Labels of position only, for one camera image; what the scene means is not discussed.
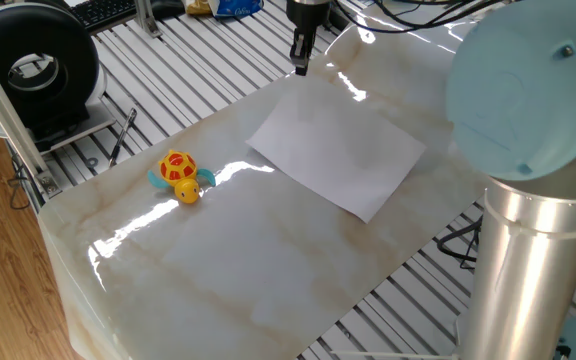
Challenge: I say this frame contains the black computer keyboard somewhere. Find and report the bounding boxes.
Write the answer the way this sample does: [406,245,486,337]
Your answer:
[70,0,139,32]

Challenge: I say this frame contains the black pen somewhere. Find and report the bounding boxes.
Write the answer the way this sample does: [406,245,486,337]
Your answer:
[107,107,138,169]

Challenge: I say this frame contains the yellow orange toy turtle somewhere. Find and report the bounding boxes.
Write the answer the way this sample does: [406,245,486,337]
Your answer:
[146,148,218,205]

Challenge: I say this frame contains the yellow snack bag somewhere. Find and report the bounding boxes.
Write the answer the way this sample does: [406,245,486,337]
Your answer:
[185,0,214,16]

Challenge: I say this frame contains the black hanging cable loop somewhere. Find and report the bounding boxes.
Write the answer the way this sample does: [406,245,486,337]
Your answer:
[6,154,32,211]

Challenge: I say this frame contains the white zip tie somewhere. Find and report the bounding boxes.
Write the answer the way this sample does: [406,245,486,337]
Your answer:
[482,193,576,242]

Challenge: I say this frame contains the white paper sheet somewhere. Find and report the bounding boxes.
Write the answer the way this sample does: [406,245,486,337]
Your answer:
[245,74,428,225]

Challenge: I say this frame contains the black cables at robot base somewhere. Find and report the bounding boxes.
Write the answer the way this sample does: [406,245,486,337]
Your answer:
[435,217,484,271]

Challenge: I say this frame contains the aluminium frame rail with bracket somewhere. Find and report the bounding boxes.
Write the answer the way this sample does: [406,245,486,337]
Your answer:
[0,29,63,201]

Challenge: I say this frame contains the short aluminium profile post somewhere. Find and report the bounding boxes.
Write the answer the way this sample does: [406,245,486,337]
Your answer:
[132,0,163,39]

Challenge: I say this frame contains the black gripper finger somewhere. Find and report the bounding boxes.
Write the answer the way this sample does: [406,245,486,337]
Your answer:
[289,29,304,75]
[302,30,316,77]

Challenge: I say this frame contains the black computer mouse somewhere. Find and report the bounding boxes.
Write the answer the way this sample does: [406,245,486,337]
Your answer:
[150,0,187,21]

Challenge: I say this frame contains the blue snack bag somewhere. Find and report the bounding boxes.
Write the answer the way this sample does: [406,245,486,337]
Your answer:
[207,0,265,19]

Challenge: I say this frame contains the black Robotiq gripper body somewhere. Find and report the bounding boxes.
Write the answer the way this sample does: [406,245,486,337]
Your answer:
[286,0,330,34]

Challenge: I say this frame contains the black wrist cable bundle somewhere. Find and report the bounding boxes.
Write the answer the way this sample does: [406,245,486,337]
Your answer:
[332,0,504,34]

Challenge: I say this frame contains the glossy marble pattern mat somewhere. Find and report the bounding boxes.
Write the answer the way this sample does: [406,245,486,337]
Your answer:
[37,9,494,360]

